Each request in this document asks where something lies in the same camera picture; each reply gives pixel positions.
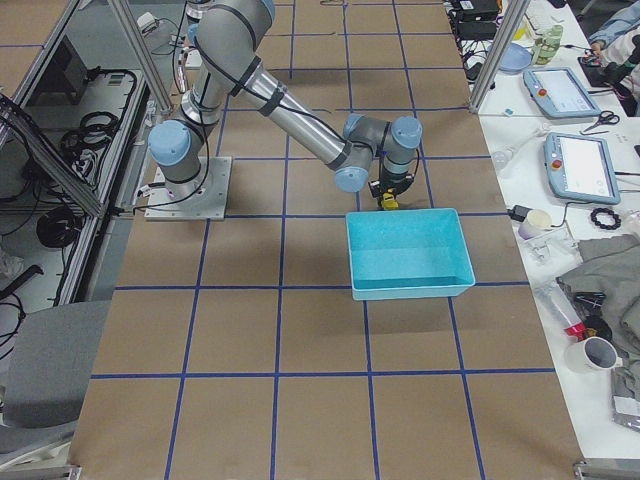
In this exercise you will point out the grey chair seat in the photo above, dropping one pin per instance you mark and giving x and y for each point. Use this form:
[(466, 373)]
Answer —
[(51, 365)]

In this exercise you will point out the white mug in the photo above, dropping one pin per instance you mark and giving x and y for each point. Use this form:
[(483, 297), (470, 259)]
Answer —
[(594, 354)]

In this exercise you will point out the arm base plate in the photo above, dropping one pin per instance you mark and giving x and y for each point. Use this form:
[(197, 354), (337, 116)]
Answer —
[(205, 197)]

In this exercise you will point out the blue plate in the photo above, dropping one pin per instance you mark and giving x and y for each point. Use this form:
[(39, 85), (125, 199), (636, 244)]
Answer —
[(516, 59)]

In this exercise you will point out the grey cloth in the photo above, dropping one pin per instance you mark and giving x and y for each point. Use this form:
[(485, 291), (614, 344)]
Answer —
[(611, 266)]

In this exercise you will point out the aluminium frame post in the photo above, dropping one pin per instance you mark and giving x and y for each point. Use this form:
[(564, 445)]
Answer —
[(514, 13)]

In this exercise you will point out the far teach pendant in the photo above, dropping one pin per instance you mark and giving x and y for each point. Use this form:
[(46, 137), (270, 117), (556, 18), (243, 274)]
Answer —
[(559, 93)]

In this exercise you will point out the scissors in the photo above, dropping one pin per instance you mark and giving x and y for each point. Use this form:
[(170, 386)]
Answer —
[(606, 117)]

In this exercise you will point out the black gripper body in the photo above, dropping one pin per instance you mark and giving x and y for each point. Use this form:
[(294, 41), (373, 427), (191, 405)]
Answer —
[(395, 185)]

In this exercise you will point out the teal plastic bin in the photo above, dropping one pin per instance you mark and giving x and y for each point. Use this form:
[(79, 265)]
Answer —
[(408, 254)]

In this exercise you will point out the teach pendant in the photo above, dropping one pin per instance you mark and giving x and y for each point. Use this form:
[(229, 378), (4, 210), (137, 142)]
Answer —
[(559, 93), (580, 168)]

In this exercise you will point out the green bottle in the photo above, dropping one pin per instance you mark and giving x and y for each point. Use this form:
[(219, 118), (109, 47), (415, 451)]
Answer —
[(546, 46)]

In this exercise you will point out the near teach pendant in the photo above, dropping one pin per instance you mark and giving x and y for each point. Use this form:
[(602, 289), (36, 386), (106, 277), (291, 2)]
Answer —
[(580, 168)]

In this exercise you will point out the yellow toy beetle car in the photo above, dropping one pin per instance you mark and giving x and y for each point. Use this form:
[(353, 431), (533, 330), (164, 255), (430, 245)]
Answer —
[(388, 202)]

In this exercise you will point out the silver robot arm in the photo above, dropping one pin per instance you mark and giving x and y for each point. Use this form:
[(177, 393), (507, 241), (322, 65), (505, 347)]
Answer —
[(368, 153)]

